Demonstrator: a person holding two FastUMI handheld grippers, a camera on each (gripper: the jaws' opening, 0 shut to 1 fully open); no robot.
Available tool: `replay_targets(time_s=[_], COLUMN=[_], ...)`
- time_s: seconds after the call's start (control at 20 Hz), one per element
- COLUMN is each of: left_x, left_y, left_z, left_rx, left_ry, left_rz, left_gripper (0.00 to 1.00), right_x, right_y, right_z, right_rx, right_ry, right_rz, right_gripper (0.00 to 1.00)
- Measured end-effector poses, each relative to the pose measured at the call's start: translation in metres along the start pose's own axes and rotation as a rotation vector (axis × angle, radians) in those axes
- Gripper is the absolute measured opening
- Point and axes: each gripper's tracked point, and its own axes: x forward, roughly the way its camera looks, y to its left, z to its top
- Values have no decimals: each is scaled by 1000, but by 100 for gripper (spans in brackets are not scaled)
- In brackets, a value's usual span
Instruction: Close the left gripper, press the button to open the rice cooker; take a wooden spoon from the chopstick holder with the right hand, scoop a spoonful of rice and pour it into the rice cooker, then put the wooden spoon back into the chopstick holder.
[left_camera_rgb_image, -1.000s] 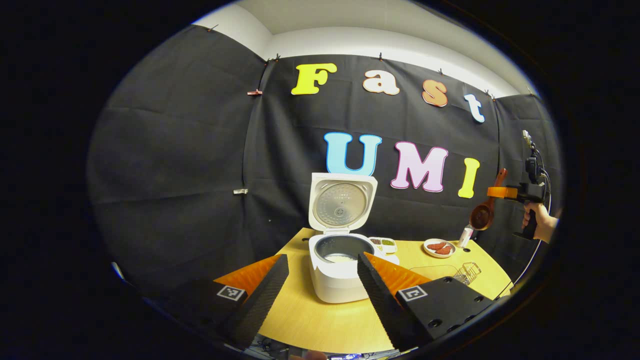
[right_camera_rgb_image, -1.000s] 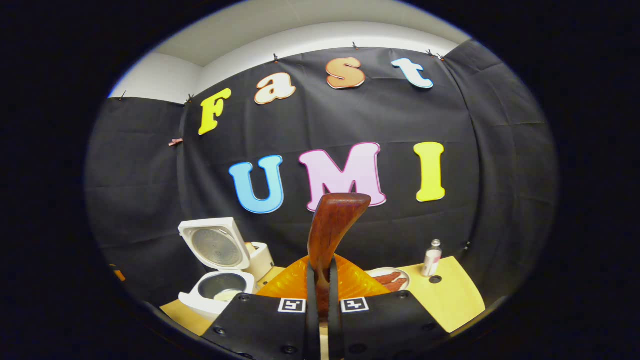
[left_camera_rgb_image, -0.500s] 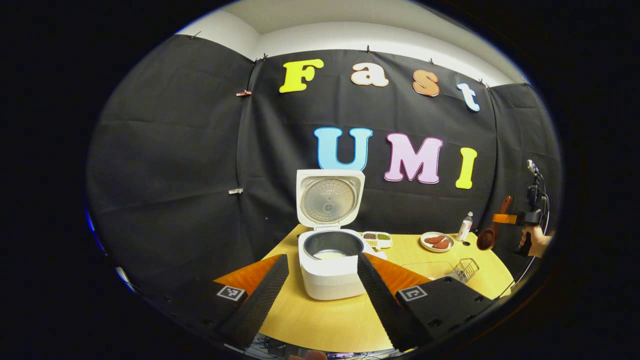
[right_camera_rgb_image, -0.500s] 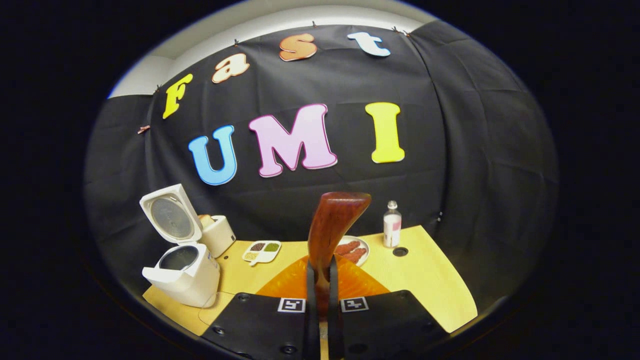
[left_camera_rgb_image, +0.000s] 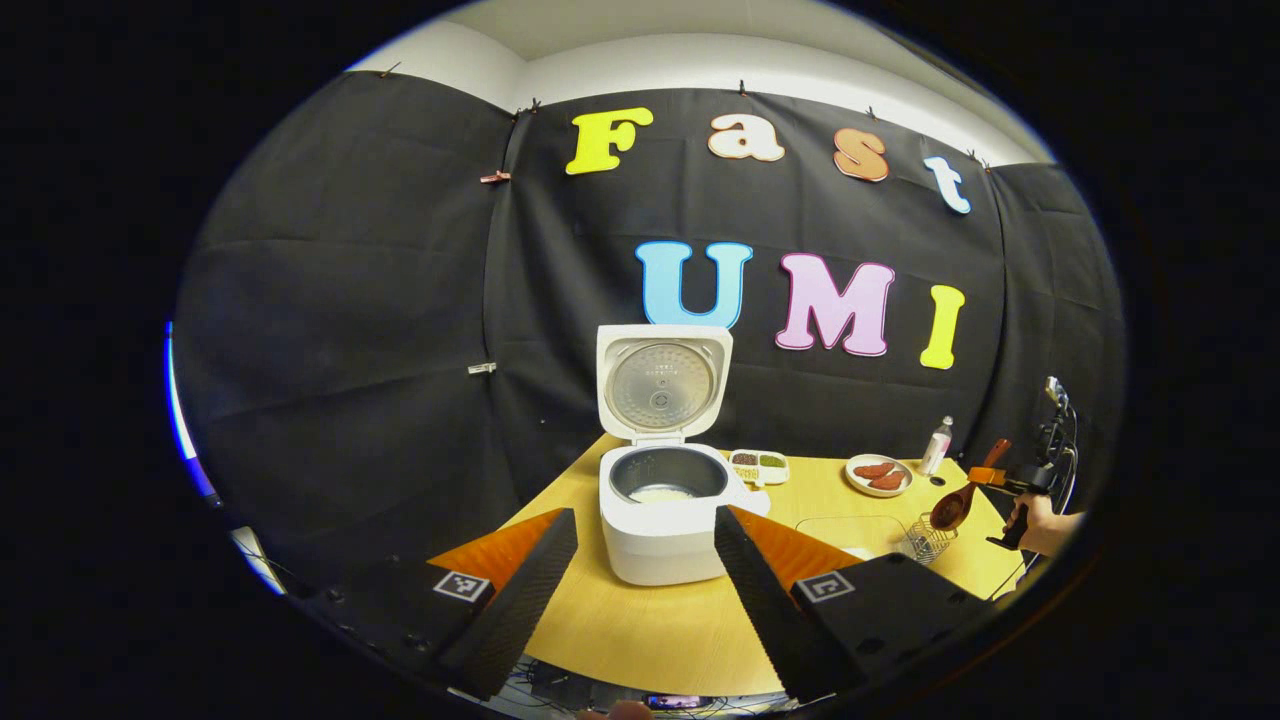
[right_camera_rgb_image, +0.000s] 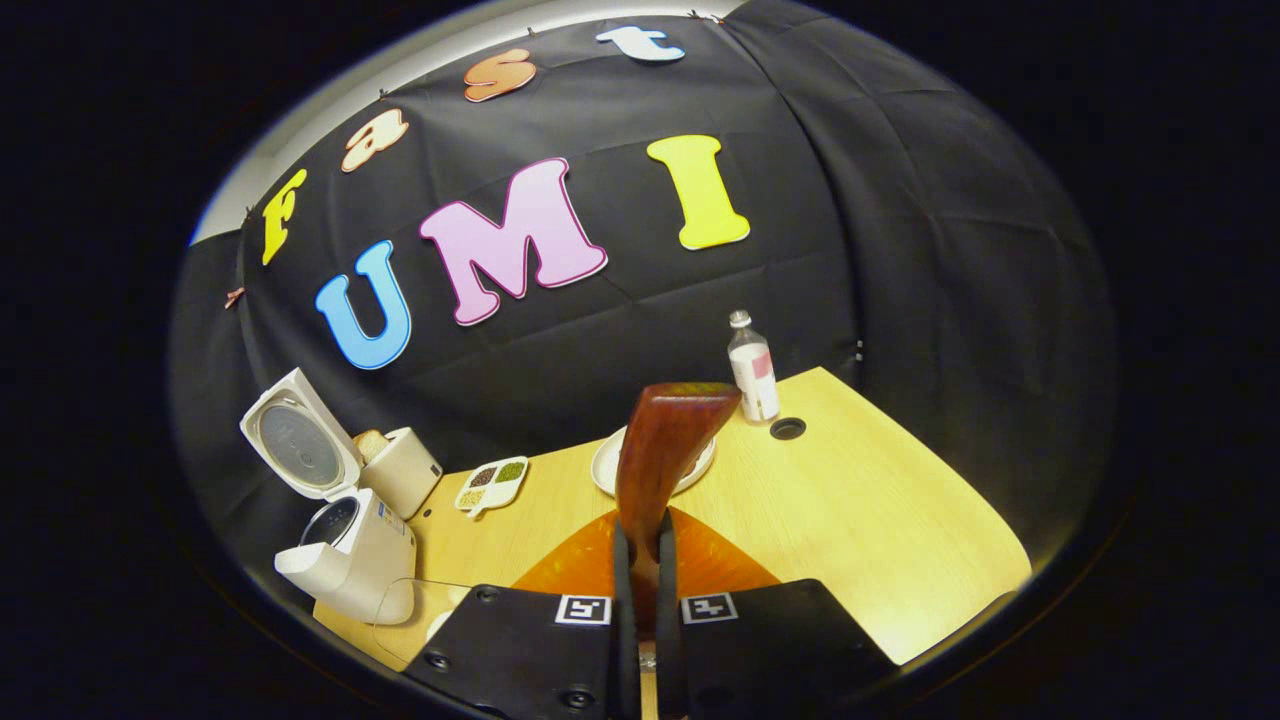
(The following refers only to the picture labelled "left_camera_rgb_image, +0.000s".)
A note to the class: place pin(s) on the brown wooden spoon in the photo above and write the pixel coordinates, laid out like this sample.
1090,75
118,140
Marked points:
948,510

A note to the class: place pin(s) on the white divided bean dish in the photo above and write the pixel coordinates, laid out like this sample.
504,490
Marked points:
745,475

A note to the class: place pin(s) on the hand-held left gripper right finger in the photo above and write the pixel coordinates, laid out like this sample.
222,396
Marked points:
765,610

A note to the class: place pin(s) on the white rice heap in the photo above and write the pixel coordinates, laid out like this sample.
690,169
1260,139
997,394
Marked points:
660,494

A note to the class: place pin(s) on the clear plastic container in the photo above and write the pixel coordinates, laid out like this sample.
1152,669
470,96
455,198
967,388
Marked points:
830,530

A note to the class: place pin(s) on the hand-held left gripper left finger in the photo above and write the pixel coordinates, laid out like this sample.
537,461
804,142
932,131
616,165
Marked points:
520,610

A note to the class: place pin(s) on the copper metal clip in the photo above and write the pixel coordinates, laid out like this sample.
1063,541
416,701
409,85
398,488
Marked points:
495,177

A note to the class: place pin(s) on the red meat piece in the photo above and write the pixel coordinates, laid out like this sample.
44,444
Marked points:
873,470
888,481

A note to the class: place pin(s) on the white rice cooker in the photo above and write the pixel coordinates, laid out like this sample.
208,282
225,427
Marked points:
660,550

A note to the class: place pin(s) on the white round plate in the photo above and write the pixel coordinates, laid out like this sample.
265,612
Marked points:
852,480

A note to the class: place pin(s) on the small clear bottle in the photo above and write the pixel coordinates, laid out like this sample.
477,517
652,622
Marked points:
936,450

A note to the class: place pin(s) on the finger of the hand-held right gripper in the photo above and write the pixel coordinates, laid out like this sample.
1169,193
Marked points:
985,476

